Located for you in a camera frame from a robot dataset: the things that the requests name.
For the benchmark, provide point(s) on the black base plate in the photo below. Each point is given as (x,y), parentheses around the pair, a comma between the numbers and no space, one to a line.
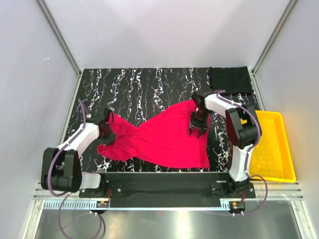
(171,186)

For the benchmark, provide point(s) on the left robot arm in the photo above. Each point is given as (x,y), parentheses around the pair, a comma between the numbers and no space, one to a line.
(61,168)

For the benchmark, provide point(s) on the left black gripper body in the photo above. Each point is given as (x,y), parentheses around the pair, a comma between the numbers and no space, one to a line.
(107,127)

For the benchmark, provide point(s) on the pink t shirt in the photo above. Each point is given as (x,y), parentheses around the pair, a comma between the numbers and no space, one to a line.
(163,140)

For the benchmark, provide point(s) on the left aluminium frame post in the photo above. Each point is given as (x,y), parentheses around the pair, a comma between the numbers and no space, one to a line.
(58,35)

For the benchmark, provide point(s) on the right connector block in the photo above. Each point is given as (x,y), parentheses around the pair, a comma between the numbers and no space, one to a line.
(239,206)

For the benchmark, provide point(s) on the folded black t shirt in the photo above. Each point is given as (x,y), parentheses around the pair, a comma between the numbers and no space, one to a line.
(234,80)

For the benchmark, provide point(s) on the left connector block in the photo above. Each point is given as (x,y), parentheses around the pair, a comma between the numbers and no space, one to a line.
(103,203)

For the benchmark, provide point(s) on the connector block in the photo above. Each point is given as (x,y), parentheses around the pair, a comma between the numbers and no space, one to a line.
(239,206)
(103,203)

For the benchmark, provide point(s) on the right aluminium frame post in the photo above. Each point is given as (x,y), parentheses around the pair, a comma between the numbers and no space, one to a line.
(275,33)

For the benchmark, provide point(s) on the yellow plastic bin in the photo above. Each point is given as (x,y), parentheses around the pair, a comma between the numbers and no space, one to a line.
(271,158)

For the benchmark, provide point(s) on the slotted cable duct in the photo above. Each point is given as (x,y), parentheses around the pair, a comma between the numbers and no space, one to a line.
(159,204)

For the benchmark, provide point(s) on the aluminium frame post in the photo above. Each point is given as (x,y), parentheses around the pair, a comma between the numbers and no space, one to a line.
(58,35)
(275,33)

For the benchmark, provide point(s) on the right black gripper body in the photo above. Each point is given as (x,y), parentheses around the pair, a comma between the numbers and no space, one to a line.
(198,124)

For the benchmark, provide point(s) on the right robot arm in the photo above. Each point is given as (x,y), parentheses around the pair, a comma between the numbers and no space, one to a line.
(243,130)

